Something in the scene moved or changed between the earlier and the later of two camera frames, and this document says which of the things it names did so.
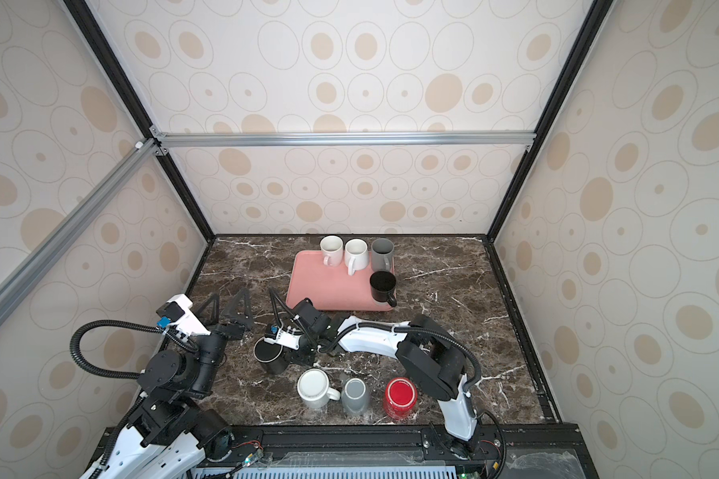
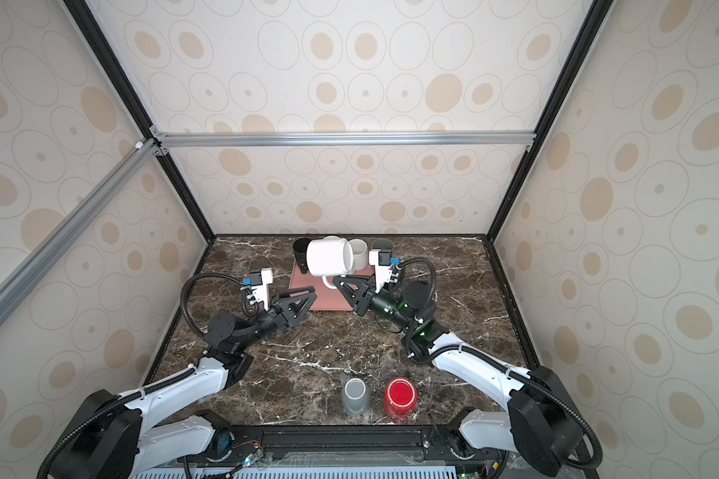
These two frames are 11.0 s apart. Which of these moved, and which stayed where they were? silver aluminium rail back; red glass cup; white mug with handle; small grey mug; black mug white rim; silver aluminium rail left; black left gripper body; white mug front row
Moved: black mug white rim; black left gripper body; white mug front row
Stayed: white mug with handle; red glass cup; silver aluminium rail back; silver aluminium rail left; small grey mug
